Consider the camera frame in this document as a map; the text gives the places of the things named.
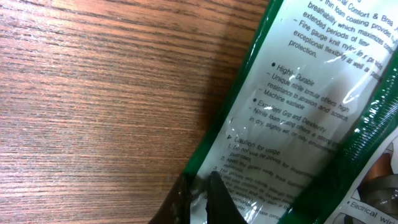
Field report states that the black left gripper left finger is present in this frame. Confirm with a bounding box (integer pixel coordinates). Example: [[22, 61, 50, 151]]
[[149, 174, 190, 224]]

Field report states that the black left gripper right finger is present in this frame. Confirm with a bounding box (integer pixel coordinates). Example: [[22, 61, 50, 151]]
[[206, 171, 247, 224]]

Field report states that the green 3M package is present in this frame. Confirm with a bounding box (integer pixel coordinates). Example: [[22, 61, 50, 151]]
[[184, 0, 397, 223]]

